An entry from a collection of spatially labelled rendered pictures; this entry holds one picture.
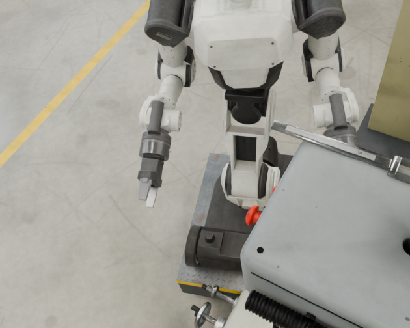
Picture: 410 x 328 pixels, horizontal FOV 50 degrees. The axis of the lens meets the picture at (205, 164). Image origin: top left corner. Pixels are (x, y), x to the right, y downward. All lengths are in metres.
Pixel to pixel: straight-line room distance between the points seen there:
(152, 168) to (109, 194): 1.83
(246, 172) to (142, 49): 2.48
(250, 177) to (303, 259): 1.04
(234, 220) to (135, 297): 0.86
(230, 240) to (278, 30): 1.16
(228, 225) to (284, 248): 1.51
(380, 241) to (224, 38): 0.73
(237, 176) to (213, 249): 0.51
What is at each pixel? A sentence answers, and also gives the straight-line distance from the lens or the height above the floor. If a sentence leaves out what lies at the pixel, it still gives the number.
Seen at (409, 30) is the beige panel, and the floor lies 0.88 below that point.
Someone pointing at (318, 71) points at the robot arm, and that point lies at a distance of 1.49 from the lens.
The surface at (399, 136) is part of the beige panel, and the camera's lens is 3.20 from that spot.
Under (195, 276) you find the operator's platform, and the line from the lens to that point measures 2.26.
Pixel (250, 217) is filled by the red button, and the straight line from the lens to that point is 0.82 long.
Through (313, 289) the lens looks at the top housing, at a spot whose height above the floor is 1.88.
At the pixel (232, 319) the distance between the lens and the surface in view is 1.83.
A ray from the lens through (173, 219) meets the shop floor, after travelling 2.87.
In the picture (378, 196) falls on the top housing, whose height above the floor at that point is 1.89.
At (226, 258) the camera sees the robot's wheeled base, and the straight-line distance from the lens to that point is 2.08.
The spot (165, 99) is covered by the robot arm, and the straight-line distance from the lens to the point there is 1.41.
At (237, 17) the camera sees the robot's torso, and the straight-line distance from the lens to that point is 1.22.
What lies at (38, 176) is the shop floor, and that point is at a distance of 3.39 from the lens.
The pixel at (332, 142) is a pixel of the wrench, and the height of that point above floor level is 1.90.
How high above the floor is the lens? 2.50
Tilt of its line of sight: 55 degrees down
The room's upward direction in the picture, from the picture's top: 12 degrees counter-clockwise
